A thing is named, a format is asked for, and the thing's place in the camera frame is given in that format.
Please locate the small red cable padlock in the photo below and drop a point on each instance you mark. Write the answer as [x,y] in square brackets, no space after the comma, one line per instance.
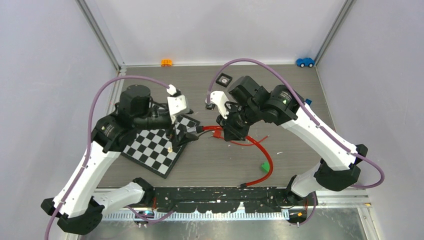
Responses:
[245,143]

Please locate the blue toy car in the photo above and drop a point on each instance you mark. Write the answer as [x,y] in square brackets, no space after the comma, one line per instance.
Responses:
[305,62]

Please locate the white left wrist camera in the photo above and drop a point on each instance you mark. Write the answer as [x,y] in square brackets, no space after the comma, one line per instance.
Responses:
[177,106]

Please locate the dark green cube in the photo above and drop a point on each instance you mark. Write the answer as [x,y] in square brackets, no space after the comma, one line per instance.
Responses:
[265,166]

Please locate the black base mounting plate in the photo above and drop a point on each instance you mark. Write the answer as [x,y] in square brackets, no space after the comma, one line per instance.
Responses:
[219,200]

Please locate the black white checkerboard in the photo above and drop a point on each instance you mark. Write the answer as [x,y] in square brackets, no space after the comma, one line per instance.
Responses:
[150,149]

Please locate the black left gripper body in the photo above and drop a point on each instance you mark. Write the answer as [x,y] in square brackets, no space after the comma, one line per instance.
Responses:
[177,136]

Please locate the black square framed box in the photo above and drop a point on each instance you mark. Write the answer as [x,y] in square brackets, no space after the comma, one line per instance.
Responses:
[224,80]

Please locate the red cable lock chrome cylinder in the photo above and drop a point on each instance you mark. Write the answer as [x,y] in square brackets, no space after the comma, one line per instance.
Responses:
[220,163]

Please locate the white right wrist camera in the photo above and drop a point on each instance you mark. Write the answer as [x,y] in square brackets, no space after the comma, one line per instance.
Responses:
[219,99]

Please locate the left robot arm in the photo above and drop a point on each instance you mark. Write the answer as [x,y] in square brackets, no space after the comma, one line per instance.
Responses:
[76,208]

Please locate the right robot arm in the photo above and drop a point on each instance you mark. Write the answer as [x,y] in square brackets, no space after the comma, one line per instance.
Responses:
[338,167]

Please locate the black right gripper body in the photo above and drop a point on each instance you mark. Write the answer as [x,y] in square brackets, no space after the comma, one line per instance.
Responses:
[237,123]

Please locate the orange toy car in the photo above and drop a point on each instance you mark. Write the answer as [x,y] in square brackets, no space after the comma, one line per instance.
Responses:
[166,63]

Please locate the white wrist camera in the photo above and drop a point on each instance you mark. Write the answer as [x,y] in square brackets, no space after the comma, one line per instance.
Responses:
[219,99]
[177,106]

